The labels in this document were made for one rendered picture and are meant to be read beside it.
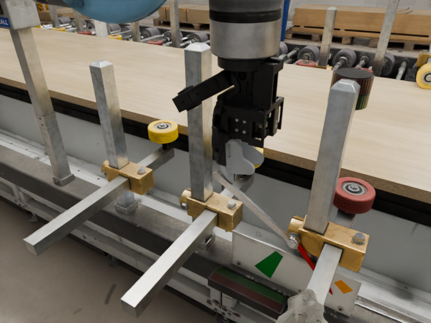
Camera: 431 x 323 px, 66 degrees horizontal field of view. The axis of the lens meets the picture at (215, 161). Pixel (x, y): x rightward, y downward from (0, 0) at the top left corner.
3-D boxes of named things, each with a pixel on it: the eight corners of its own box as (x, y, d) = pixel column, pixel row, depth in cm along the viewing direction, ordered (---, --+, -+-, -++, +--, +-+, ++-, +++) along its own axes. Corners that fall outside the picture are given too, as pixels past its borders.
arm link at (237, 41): (195, 20, 40) (232, 10, 47) (197, 60, 43) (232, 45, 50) (263, 25, 36) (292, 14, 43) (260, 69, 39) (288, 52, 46)
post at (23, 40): (63, 186, 100) (16, 29, 76) (52, 181, 102) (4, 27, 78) (75, 179, 103) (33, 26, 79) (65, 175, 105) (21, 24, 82)
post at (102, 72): (131, 234, 93) (99, 63, 68) (122, 229, 95) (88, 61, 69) (139, 227, 96) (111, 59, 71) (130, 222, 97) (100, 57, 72)
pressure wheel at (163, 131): (182, 165, 92) (180, 128, 86) (154, 170, 90) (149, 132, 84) (176, 151, 99) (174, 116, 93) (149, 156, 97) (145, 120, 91)
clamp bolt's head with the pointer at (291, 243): (336, 300, 61) (292, 237, 59) (324, 300, 62) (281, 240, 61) (338, 292, 62) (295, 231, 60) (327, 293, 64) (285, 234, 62)
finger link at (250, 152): (257, 189, 54) (261, 139, 49) (226, 179, 56) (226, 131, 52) (265, 180, 56) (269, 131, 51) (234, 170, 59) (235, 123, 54)
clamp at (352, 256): (358, 273, 58) (365, 253, 55) (285, 244, 63) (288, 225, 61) (363, 252, 62) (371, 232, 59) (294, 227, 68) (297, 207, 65)
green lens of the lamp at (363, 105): (363, 113, 49) (367, 99, 48) (322, 105, 52) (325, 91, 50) (369, 100, 53) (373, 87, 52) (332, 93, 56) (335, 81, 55)
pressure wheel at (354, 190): (358, 248, 66) (372, 203, 60) (319, 234, 69) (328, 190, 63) (365, 225, 72) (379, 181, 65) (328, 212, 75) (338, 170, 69)
